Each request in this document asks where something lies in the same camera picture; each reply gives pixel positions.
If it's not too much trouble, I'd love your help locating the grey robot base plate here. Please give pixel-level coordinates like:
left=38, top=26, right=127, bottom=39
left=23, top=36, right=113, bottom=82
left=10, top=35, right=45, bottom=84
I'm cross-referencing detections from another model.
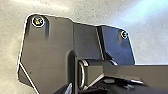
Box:
left=16, top=13, right=136, bottom=94

